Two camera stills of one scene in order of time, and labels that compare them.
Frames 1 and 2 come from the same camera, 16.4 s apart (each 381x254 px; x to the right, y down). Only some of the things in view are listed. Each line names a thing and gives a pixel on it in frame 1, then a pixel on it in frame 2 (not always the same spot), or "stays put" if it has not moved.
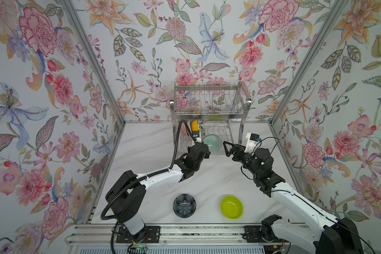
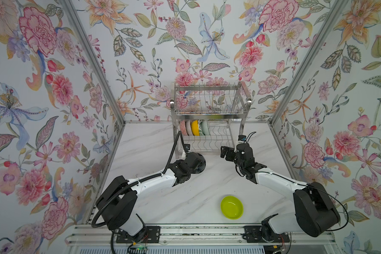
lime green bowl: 231,207 stays put
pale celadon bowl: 213,142 to 205,127
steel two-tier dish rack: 208,116 stays put
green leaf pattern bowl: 201,127 stays put
